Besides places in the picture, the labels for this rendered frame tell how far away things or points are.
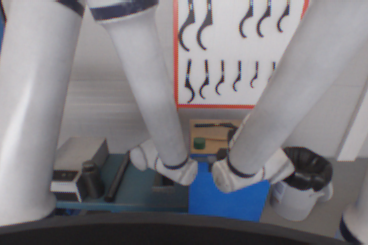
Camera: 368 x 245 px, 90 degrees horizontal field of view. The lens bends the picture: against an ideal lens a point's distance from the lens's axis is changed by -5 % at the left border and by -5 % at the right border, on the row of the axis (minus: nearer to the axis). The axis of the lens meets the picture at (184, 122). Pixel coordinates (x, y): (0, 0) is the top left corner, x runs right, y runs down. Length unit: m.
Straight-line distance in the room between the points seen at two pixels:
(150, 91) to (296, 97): 0.26
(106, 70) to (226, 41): 1.51
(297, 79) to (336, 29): 0.08
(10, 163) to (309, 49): 0.51
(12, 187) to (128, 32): 0.35
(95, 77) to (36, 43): 2.39
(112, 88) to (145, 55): 2.38
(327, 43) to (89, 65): 2.64
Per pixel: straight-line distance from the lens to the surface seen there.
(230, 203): 2.01
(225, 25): 2.47
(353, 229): 0.51
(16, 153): 0.45
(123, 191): 1.11
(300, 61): 0.33
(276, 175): 0.61
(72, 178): 1.06
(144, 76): 0.39
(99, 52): 2.70
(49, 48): 0.42
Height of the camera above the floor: 1.84
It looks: 27 degrees down
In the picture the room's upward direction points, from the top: 1 degrees clockwise
